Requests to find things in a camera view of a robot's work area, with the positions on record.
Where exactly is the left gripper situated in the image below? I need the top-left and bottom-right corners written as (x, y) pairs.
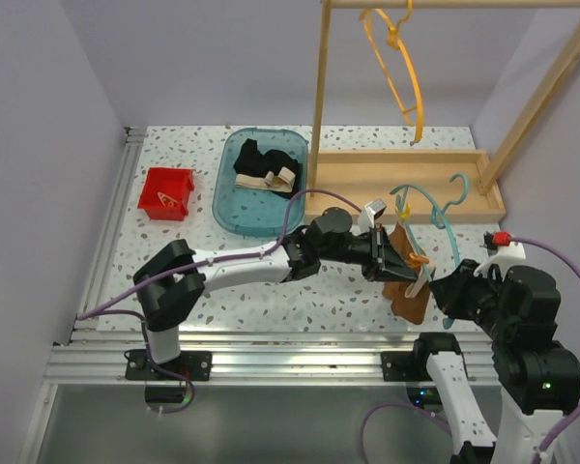
top-left (319, 223), bottom-right (418, 282)

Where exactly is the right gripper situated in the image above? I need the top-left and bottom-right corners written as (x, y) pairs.
top-left (429, 256), bottom-right (516, 338)

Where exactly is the brown underwear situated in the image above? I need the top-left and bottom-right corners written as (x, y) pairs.
top-left (382, 224), bottom-right (430, 325)

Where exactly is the yellow plastic hanger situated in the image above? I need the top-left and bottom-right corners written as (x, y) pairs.
top-left (359, 1), bottom-right (424, 144)

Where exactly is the pink clothespin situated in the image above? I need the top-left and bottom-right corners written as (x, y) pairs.
top-left (157, 191), bottom-right (177, 208)

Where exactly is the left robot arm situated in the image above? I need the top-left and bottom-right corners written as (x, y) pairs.
top-left (132, 207), bottom-right (418, 380)

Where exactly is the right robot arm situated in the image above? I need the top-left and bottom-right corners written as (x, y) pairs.
top-left (411, 259), bottom-right (580, 463)

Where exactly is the yellow clothespin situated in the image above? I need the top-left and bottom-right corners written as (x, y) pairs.
top-left (395, 204), bottom-right (411, 223)

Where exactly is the wooden clothes rack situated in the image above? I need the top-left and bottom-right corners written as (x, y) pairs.
top-left (306, 1), bottom-right (580, 223)

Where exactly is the red plastic bin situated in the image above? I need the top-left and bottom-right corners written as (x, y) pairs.
top-left (137, 167), bottom-right (194, 221)

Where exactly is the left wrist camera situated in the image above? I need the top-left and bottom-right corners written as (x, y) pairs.
top-left (357, 199), bottom-right (387, 237)

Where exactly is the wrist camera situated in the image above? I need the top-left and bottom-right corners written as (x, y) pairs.
top-left (474, 231), bottom-right (526, 277)
top-left (357, 199), bottom-right (387, 237)

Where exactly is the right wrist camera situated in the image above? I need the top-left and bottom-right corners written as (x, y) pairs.
top-left (474, 231), bottom-right (526, 277)

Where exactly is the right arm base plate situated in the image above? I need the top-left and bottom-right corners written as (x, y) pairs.
top-left (380, 351), bottom-right (431, 383)

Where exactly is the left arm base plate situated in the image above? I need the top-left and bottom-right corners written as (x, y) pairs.
top-left (124, 349), bottom-right (213, 382)

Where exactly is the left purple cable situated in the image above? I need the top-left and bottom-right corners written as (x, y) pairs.
top-left (74, 188), bottom-right (368, 415)

